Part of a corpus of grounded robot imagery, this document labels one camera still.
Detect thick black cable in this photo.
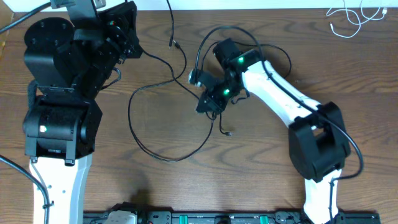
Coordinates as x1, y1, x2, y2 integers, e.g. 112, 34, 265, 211
127, 0, 233, 163

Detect white usb cable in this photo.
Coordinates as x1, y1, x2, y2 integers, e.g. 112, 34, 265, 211
325, 0, 388, 39

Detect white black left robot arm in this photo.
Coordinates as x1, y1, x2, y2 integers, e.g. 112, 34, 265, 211
22, 0, 143, 223

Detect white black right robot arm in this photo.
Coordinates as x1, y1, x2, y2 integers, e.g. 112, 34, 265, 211
188, 38, 364, 223

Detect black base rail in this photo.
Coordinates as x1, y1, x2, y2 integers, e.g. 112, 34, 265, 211
82, 202, 382, 224

